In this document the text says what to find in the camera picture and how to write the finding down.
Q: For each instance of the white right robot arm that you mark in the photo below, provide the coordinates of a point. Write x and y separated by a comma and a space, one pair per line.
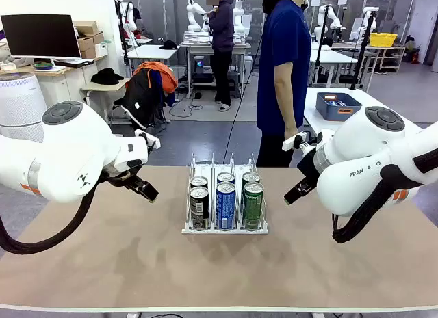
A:
359, 143

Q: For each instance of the black computer monitor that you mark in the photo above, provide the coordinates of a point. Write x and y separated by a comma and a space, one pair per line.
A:
37, 36

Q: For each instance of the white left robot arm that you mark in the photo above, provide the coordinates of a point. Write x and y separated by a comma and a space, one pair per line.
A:
68, 154

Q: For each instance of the white side table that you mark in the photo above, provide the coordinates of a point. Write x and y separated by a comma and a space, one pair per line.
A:
376, 95

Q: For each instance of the black stand pole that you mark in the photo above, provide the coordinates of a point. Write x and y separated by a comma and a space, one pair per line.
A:
320, 51

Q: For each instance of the black hat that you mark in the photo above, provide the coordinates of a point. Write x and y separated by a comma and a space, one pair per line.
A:
106, 77

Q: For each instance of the black jacket on chair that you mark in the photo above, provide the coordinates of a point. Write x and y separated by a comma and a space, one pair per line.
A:
143, 95

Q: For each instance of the green dish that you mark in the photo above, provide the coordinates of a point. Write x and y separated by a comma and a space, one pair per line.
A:
43, 65

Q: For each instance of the green Chilsung cider can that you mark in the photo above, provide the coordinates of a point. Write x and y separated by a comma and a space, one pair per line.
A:
252, 208
250, 176

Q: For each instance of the white background table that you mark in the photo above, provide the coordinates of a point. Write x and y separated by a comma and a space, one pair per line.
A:
332, 56
150, 51

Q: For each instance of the person's right forearm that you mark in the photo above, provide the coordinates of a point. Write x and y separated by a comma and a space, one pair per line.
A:
284, 92

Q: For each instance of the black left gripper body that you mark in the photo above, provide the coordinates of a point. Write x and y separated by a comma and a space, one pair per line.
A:
119, 181

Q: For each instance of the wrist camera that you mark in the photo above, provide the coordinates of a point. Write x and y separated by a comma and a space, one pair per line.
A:
291, 143
150, 140

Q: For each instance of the person's right hand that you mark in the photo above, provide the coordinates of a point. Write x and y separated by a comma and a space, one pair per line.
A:
291, 130

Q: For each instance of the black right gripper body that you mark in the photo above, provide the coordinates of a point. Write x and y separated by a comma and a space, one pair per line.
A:
309, 169

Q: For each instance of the blue-grey plastic bin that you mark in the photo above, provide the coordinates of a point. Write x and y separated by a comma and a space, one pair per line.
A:
335, 114

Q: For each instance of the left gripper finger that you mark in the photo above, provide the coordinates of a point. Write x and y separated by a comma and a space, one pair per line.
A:
143, 193
145, 185

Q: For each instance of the black beverage can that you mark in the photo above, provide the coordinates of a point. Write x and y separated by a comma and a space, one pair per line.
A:
199, 181
199, 208

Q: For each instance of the person in navy t-shirt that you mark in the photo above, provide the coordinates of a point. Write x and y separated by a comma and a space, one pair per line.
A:
284, 41

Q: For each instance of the white air purifier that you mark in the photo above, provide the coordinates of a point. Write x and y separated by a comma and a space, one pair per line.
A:
20, 102

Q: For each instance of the person in purple hoodie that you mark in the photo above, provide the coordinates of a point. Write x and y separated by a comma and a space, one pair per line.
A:
221, 34

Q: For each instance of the black computer tower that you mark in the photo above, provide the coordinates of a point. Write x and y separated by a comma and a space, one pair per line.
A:
202, 72

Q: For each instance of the cardboard box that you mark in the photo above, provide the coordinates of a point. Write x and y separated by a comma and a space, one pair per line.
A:
90, 41
85, 27
88, 53

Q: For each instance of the black cap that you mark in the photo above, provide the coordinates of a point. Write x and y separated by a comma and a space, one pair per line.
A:
168, 45

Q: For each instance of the yellow plastic crate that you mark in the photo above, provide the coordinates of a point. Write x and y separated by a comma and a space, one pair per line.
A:
383, 40

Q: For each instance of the red fire extinguisher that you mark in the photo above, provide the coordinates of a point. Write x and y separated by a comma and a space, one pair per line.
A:
414, 56

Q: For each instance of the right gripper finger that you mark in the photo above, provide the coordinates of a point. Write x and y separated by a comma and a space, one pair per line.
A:
305, 196
296, 194

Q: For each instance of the black tripod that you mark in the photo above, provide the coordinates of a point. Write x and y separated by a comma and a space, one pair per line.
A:
362, 51

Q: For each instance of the small white box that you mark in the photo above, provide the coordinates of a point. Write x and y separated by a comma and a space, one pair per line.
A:
102, 50

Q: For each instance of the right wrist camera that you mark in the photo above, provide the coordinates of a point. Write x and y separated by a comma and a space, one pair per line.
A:
291, 143

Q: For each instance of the white monitor desk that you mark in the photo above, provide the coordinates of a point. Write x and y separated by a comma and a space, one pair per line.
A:
68, 82

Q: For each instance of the metal frame desk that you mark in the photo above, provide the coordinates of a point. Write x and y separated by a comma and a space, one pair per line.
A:
202, 48

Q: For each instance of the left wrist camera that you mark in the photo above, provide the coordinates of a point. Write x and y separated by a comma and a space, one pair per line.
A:
150, 140

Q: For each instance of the wooden shelf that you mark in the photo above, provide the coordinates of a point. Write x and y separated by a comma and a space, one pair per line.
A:
386, 56

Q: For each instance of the small wooden side table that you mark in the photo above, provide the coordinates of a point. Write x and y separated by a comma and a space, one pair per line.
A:
102, 87

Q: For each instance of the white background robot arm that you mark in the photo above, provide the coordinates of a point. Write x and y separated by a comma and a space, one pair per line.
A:
127, 17
239, 17
195, 13
367, 17
323, 18

